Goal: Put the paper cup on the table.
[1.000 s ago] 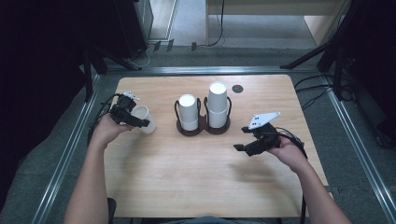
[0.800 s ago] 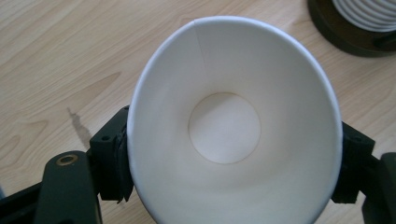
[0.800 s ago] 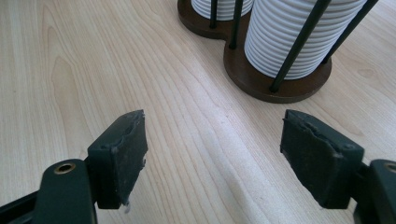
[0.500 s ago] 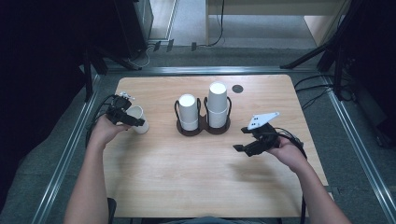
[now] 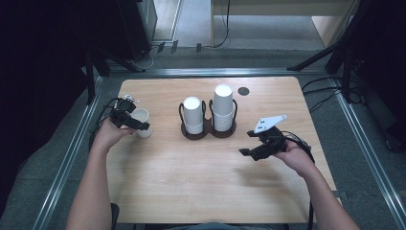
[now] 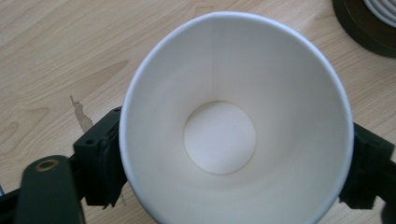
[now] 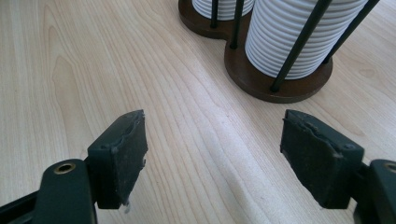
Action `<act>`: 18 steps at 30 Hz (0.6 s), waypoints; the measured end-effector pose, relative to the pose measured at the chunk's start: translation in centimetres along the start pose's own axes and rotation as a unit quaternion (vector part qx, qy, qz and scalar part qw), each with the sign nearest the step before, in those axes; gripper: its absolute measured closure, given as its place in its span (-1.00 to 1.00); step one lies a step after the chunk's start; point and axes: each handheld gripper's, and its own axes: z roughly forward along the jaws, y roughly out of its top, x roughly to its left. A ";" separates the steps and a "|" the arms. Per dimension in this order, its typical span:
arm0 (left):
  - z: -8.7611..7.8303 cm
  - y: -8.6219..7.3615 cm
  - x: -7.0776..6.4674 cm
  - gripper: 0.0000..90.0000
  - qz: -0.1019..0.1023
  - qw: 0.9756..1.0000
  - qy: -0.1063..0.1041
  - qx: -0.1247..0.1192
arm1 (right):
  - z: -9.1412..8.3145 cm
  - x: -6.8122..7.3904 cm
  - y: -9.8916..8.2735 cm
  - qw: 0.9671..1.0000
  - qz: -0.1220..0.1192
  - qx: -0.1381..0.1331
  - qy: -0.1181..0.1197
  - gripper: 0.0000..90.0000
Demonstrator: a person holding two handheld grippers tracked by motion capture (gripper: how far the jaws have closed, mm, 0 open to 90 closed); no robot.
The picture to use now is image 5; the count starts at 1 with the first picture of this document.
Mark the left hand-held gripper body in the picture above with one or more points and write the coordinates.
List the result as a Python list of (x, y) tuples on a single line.
[(123, 108)]

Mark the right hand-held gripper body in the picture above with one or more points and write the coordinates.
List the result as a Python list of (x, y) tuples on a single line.
[(271, 142)]

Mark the single white paper cup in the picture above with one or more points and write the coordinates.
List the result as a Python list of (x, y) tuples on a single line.
[(144, 134)]

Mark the dark double cup holder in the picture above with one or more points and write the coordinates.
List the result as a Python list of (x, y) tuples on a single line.
[(223, 134)]

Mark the tall stack of white cups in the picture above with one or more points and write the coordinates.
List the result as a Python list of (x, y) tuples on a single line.
[(222, 103)]

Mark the person's left hand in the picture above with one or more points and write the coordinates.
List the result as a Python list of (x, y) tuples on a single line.
[(108, 134)]

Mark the person's right hand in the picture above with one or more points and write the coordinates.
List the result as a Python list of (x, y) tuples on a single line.
[(298, 158)]

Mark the round black table grommet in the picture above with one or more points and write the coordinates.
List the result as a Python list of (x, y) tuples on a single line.
[(243, 91)]

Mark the black tripod stand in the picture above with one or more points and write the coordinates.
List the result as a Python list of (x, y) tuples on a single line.
[(92, 73), (346, 48)]

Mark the short stack of white cups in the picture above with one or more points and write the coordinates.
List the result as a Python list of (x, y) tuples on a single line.
[(192, 110)]

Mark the person's grey clothing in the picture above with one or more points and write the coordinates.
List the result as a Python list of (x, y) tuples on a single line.
[(217, 226)]

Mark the black cabinet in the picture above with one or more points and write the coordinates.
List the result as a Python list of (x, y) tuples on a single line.
[(134, 25)]

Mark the dark curtain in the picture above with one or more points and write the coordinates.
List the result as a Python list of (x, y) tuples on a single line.
[(38, 96)]

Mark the grey tape patch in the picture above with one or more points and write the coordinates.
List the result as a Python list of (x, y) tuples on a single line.
[(343, 195)]

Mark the black chair seat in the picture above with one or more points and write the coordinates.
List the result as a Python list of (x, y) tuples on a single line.
[(115, 217)]

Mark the light wooden furniture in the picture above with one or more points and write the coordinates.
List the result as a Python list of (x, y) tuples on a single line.
[(271, 8)]

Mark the metal frame rail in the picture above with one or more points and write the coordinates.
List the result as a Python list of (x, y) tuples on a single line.
[(68, 159), (367, 153), (217, 72)]

